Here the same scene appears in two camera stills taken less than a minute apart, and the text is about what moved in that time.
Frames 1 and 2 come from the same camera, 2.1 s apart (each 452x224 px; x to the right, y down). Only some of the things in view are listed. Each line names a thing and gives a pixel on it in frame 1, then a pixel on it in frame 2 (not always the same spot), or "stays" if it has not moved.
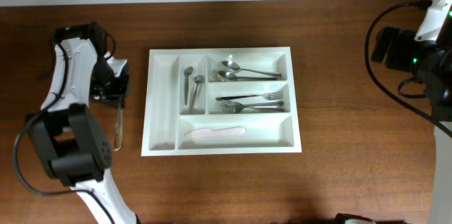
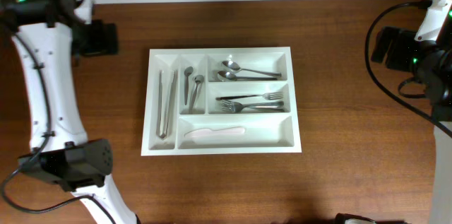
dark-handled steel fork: [269, 96] stays
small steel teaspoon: [188, 71] stays
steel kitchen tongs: [119, 128] → [159, 107]
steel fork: [235, 107] stays
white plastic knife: [207, 132] stays
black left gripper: [118, 96] → [102, 46]
